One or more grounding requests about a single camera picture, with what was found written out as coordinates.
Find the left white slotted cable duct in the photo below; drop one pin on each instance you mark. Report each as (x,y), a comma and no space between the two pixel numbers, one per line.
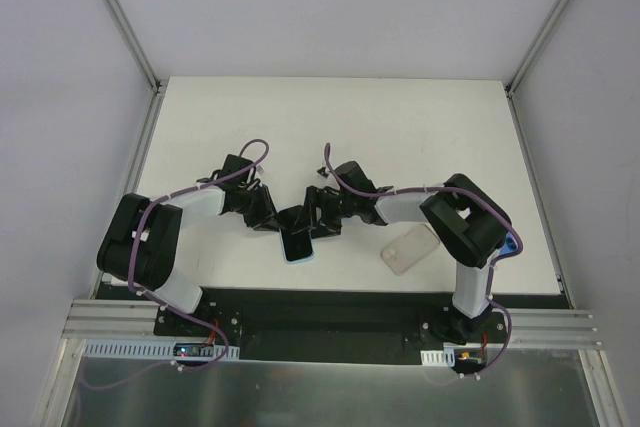
(159,350)

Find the light blue phone case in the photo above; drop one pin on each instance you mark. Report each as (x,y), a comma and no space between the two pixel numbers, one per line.
(297,247)

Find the left aluminium frame post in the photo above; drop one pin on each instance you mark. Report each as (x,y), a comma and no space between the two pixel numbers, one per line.
(133,44)

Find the clear translucent phone case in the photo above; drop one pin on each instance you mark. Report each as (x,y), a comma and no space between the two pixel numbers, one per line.
(409,249)

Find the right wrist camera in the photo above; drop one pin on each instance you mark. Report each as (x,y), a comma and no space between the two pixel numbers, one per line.
(323,172)

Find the dark blue phone case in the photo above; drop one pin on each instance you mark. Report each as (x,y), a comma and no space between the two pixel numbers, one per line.
(510,245)

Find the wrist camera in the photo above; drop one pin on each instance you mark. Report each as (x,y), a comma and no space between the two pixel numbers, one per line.
(256,171)
(323,172)

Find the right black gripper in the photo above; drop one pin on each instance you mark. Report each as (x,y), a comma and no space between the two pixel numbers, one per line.
(316,212)

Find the white slotted cable duct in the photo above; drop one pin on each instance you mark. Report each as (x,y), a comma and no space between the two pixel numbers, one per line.
(159,350)
(438,358)

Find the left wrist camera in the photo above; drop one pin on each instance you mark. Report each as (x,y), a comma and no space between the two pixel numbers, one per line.
(256,171)

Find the aluminium frame post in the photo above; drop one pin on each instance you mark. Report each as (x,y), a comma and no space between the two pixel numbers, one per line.
(541,38)
(133,44)

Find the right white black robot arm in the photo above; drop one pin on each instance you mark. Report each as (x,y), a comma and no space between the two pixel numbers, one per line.
(473,229)

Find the horizontal aluminium extrusion rail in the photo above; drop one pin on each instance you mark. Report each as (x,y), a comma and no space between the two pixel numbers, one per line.
(553,329)

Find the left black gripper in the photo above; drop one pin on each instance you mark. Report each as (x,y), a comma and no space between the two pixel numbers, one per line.
(267,209)

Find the right white slotted cable duct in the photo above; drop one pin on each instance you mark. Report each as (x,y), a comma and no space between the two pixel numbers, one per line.
(438,358)

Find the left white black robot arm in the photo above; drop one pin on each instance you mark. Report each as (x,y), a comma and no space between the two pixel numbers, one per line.
(141,243)

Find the right aluminium frame post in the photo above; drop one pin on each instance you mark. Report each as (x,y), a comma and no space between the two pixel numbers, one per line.
(541,38)

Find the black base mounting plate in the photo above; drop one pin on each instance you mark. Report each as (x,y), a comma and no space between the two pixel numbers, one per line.
(387,328)

